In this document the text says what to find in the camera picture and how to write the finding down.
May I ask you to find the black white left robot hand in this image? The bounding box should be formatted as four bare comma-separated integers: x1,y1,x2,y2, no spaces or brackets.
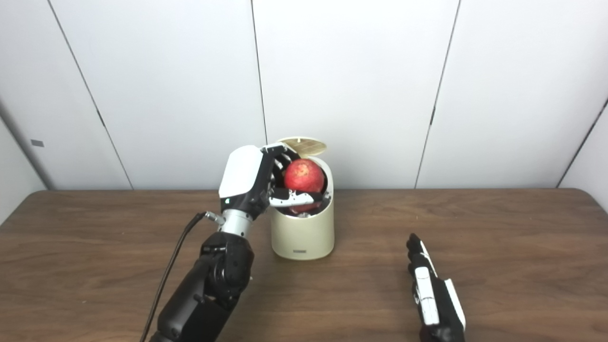
218,142,331,221

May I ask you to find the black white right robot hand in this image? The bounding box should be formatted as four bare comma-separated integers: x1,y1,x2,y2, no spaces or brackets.
406,233,467,342

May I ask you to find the red apple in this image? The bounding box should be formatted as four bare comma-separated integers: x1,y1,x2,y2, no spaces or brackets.
284,159,326,214

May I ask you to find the cream round bin lid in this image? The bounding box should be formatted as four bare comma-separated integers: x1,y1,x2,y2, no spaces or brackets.
278,137,328,157

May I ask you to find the cream-colored bin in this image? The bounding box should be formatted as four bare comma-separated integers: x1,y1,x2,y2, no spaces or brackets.
270,156,335,261

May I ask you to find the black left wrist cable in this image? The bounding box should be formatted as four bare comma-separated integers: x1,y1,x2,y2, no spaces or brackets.
140,211,225,342

